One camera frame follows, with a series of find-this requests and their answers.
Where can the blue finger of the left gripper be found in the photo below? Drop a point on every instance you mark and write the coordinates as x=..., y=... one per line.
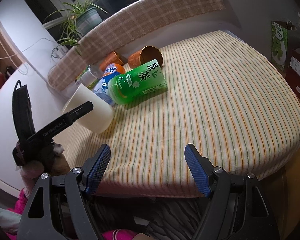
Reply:
x=21, y=110
x=64, y=121

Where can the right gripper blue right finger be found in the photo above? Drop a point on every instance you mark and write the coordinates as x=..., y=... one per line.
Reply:
x=236, y=208

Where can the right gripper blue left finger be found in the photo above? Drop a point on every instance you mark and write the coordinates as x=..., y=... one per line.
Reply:
x=42, y=217

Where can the white plastic cup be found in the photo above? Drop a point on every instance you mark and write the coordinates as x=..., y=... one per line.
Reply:
x=96, y=120

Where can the orange cup near bottles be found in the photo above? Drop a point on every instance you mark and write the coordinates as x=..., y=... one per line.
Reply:
x=146, y=54

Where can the blue arctic ocean bottle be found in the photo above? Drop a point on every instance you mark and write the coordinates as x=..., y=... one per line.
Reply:
x=101, y=88

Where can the white power adapter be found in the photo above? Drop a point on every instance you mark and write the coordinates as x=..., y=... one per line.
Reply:
x=60, y=52

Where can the green tea bottle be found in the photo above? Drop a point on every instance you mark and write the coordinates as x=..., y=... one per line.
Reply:
x=147, y=78

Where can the striped yellow table cloth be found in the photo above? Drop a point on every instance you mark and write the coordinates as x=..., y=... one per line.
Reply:
x=223, y=96

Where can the spider plant in pot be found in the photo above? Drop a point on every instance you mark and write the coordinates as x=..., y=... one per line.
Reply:
x=82, y=16

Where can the green cardboard box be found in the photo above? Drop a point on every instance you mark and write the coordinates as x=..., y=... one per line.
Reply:
x=279, y=43

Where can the plaid beige windowsill cloth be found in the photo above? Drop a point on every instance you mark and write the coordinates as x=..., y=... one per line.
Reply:
x=127, y=25

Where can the orange cup by wall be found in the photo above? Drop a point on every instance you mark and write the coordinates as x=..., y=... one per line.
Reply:
x=113, y=57

